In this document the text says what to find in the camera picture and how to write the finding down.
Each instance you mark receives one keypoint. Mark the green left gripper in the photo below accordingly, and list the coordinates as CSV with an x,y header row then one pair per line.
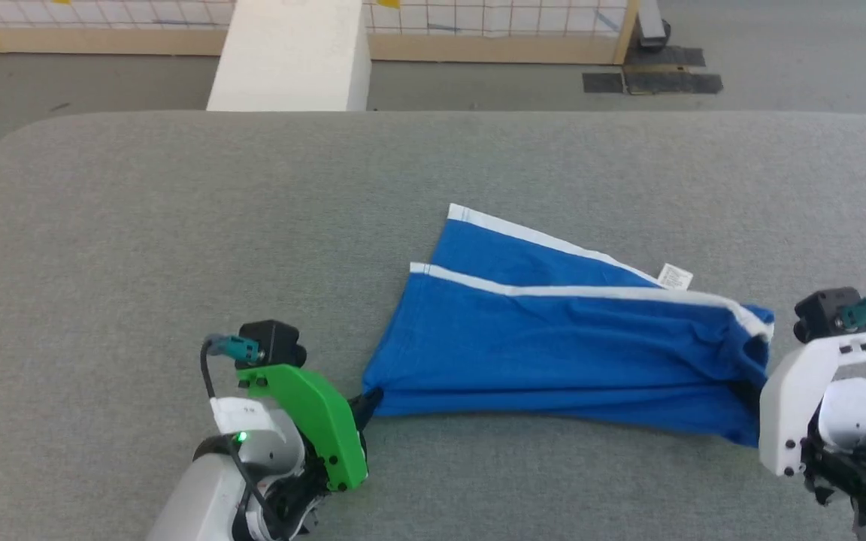
x,y
320,421

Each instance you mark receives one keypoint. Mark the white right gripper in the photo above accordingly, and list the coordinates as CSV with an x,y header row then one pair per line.
x,y
790,406

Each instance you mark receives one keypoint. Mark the blue Lakers shorts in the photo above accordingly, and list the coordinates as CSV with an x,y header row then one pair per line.
x,y
553,353

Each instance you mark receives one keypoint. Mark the long black floor plate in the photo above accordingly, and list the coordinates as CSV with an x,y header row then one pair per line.
x,y
666,83

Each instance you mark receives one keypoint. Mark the small black floor plate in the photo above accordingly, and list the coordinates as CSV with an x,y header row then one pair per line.
x,y
666,56

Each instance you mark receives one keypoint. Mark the white rectangular box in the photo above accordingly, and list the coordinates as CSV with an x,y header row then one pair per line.
x,y
290,52

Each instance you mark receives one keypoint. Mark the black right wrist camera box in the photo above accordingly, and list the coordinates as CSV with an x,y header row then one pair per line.
x,y
820,312

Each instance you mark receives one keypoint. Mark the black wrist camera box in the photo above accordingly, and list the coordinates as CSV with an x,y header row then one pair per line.
x,y
820,312
275,342

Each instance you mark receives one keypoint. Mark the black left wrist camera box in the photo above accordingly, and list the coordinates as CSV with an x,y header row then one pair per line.
x,y
275,342

